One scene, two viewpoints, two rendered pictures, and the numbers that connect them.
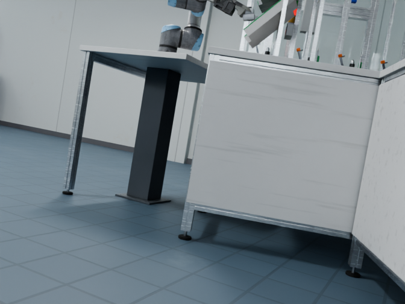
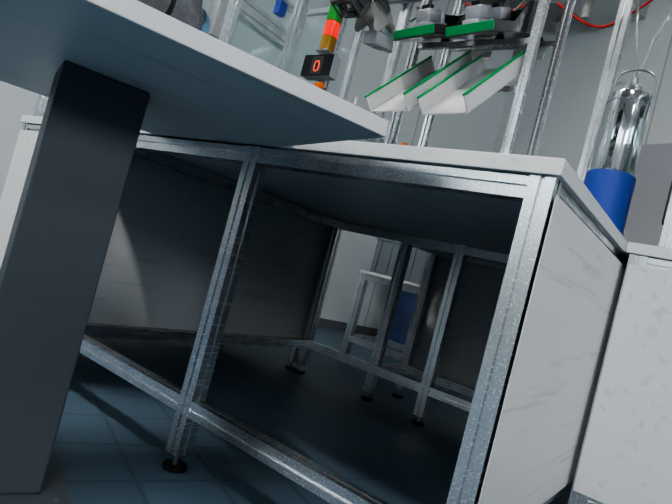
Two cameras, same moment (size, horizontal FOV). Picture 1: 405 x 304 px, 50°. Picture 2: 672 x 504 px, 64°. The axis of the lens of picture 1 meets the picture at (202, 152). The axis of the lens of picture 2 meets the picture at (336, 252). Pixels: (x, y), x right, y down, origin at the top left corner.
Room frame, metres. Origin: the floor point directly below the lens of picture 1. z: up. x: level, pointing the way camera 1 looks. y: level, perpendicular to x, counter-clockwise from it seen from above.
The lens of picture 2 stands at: (1.72, 0.98, 0.59)
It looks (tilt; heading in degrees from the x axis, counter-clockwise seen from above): 2 degrees up; 301
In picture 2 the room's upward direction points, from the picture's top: 15 degrees clockwise
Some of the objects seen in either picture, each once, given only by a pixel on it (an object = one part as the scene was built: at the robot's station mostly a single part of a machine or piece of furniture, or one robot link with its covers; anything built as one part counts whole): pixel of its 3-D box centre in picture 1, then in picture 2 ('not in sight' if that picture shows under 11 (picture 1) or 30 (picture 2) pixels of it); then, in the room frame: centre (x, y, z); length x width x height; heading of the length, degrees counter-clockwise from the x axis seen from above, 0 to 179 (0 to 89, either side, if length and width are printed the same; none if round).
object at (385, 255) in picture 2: not in sight; (427, 268); (3.03, -2.39, 0.73); 0.62 x 0.42 x 0.23; 174
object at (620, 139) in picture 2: not in sight; (624, 122); (1.94, -1.02, 1.32); 0.14 x 0.14 x 0.38
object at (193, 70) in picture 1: (171, 69); (128, 85); (2.74, 0.28, 0.84); 0.90 x 0.70 x 0.03; 154
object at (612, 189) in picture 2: not in sight; (601, 213); (1.94, -1.02, 1.00); 0.16 x 0.16 x 0.27
